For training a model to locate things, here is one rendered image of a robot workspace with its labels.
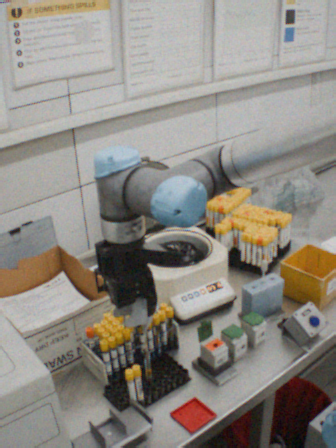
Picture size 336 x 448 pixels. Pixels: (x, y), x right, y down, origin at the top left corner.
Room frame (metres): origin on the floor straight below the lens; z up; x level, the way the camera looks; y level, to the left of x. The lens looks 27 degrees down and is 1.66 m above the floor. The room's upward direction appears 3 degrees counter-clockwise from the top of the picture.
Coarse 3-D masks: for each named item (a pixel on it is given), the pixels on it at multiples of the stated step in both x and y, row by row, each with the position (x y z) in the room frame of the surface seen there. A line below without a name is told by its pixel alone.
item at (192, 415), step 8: (192, 400) 0.72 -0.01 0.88; (200, 400) 0.71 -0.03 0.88; (184, 408) 0.70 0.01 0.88; (192, 408) 0.70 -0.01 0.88; (200, 408) 0.70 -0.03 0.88; (208, 408) 0.69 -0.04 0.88; (176, 416) 0.67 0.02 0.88; (184, 416) 0.68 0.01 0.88; (192, 416) 0.67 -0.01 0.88; (200, 416) 0.67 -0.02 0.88; (208, 416) 0.67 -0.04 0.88; (216, 416) 0.67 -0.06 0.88; (184, 424) 0.65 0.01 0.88; (192, 424) 0.65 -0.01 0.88; (200, 424) 0.65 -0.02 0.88; (192, 432) 0.63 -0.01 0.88
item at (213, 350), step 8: (200, 344) 0.81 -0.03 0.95; (208, 344) 0.81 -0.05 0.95; (216, 344) 0.81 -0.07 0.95; (224, 344) 0.81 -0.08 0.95; (200, 352) 0.81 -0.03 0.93; (208, 352) 0.79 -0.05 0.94; (216, 352) 0.79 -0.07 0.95; (224, 352) 0.80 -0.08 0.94; (208, 360) 0.79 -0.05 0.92; (216, 360) 0.78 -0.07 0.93; (224, 360) 0.80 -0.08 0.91
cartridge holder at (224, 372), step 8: (200, 360) 0.81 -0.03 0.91; (200, 368) 0.80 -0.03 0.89; (208, 368) 0.79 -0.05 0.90; (216, 368) 0.78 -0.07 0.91; (224, 368) 0.79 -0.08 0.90; (232, 368) 0.80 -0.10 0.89; (208, 376) 0.78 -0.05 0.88; (216, 376) 0.77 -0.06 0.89; (224, 376) 0.77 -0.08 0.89; (232, 376) 0.78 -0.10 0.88
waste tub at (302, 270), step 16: (288, 256) 1.11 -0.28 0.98; (304, 256) 1.16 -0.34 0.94; (320, 256) 1.14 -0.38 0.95; (288, 272) 1.06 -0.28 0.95; (304, 272) 1.03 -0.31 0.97; (320, 272) 1.13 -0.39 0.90; (288, 288) 1.06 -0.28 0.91; (304, 288) 1.02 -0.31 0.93; (320, 288) 0.99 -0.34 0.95; (304, 304) 1.02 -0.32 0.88; (320, 304) 0.99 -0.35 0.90
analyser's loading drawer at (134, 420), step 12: (132, 408) 0.67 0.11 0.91; (108, 420) 0.63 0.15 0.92; (120, 420) 0.61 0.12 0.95; (132, 420) 0.64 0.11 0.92; (144, 420) 0.64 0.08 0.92; (96, 432) 0.59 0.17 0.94; (108, 432) 0.61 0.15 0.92; (120, 432) 0.61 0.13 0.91; (132, 432) 0.61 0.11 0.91; (84, 444) 0.58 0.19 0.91; (96, 444) 0.58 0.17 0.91; (108, 444) 0.57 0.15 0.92; (120, 444) 0.58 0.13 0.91
